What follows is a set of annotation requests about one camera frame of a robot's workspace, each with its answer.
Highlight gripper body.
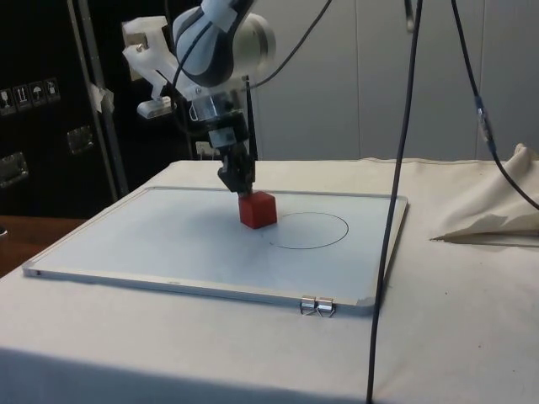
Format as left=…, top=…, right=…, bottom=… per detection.
left=187, top=89, right=250, bottom=150

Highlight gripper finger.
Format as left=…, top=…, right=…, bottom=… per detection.
left=233, top=144, right=257, bottom=198
left=216, top=146, right=239, bottom=193

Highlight red cube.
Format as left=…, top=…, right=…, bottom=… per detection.
left=237, top=190, right=279, bottom=231

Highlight pale locker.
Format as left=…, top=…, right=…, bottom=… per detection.
left=251, top=0, right=360, bottom=162
left=474, top=0, right=539, bottom=162
left=355, top=0, right=478, bottom=161

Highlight flat whiteboard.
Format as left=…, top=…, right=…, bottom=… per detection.
left=22, top=185, right=410, bottom=319

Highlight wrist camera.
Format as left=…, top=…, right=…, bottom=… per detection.
left=136, top=96, right=177, bottom=120

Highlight black cable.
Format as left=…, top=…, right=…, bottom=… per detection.
left=451, top=0, right=539, bottom=214
left=365, top=0, right=424, bottom=404
left=247, top=0, right=334, bottom=88
left=169, top=0, right=237, bottom=135

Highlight white plastic bracket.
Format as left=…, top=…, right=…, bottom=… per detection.
left=121, top=16, right=183, bottom=102

